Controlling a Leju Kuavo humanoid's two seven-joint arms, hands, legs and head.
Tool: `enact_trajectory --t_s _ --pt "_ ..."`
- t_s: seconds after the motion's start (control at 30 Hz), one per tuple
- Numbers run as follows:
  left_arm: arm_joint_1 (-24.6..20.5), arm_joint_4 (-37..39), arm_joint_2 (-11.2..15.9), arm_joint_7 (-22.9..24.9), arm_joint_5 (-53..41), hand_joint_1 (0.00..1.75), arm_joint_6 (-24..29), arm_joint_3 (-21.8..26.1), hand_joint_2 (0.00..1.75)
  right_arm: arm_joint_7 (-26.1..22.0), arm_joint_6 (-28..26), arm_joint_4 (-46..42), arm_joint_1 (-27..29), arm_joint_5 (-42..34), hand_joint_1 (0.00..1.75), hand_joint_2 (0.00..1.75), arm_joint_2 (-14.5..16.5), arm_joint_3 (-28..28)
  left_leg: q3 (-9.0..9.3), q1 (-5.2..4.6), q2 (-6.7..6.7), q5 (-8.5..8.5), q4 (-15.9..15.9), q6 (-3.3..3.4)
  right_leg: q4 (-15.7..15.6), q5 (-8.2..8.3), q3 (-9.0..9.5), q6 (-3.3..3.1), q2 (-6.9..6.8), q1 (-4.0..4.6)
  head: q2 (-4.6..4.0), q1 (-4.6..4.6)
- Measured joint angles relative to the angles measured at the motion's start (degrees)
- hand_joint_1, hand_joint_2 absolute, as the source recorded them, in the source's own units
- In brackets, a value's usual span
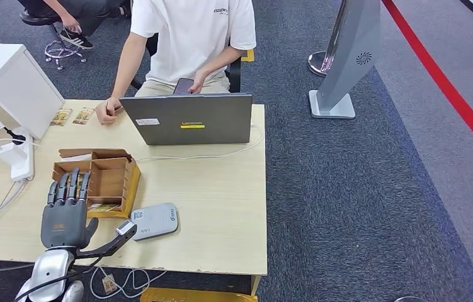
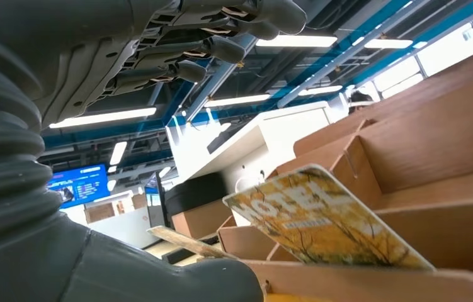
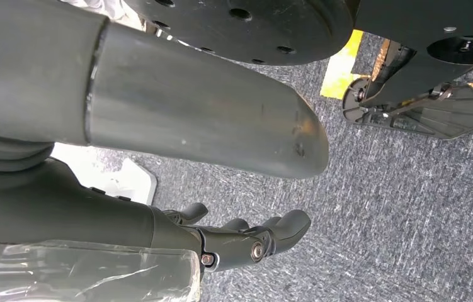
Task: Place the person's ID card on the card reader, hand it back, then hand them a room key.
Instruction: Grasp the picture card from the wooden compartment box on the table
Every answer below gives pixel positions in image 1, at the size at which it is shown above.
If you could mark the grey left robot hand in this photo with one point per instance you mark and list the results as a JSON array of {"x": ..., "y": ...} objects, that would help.
[{"x": 63, "y": 225}]

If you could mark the dark smartphone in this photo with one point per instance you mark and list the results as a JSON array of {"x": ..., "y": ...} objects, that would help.
[{"x": 182, "y": 85}]

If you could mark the person's left forearm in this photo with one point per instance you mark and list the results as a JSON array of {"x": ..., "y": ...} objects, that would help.
[{"x": 223, "y": 60}]

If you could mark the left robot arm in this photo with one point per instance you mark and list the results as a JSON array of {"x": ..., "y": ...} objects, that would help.
[{"x": 50, "y": 271}]

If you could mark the person's right forearm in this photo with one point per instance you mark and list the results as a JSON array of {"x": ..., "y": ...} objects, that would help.
[{"x": 125, "y": 75}]

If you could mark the white card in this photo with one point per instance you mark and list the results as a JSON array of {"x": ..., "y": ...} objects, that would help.
[{"x": 75, "y": 157}]

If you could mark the white card reader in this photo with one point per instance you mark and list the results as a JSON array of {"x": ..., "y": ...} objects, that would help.
[{"x": 157, "y": 219}]

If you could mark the person's right hand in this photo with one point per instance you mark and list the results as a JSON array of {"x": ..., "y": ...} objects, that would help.
[{"x": 107, "y": 111}]

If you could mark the person's hand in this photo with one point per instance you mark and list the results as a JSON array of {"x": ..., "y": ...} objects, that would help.
[
  {"x": 71, "y": 24},
  {"x": 107, "y": 111},
  {"x": 198, "y": 82}
]

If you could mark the person's left hand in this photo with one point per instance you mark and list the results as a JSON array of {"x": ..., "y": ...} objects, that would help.
[{"x": 198, "y": 82}]

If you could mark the person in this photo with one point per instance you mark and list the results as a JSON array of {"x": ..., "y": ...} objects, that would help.
[
  {"x": 86, "y": 12},
  {"x": 190, "y": 37}
]

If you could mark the white power strip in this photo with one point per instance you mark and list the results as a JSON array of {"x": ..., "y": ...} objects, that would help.
[{"x": 25, "y": 168}]

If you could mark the small brown floor tag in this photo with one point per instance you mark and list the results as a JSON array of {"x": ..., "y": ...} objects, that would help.
[{"x": 109, "y": 284}]

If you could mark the white charger adapter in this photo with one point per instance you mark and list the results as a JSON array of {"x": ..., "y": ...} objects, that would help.
[{"x": 9, "y": 154}]

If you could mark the white cabinet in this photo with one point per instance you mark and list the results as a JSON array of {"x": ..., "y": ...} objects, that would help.
[{"x": 27, "y": 91}]

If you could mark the yellow floor tape patch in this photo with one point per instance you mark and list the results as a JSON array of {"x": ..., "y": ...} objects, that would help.
[
  {"x": 194, "y": 296},
  {"x": 248, "y": 56}
]

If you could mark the grey Lenovo laptop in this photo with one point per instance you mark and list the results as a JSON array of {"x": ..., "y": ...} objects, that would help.
[{"x": 194, "y": 110}]

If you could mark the black stool with chrome base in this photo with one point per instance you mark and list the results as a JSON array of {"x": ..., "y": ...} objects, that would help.
[{"x": 38, "y": 17}]

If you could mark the grey kiosk stand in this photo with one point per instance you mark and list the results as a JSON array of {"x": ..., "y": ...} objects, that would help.
[{"x": 351, "y": 46}]

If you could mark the black camera bracket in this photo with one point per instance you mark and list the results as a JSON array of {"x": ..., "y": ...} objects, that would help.
[{"x": 102, "y": 250}]

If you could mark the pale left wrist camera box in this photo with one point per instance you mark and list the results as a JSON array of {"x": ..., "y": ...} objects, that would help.
[{"x": 126, "y": 228}]

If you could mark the chrome stanchion post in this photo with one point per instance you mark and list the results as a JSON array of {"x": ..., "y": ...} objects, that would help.
[{"x": 319, "y": 63}]

